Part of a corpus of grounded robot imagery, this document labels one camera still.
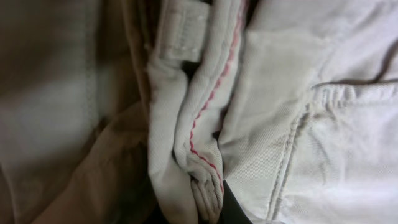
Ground beige shorts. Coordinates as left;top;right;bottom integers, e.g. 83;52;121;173
1;1;397;223

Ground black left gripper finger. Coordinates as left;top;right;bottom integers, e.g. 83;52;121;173
218;180;252;224

